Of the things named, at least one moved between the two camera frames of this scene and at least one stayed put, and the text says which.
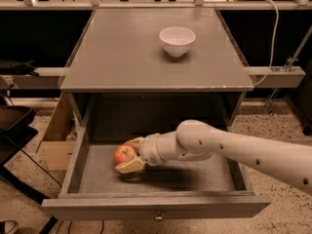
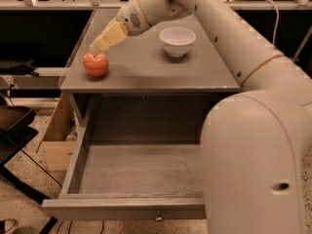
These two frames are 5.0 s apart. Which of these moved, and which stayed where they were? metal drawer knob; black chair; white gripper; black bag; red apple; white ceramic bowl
Moved: red apple; white gripper
Stayed: black chair; white ceramic bowl; metal drawer knob; black bag
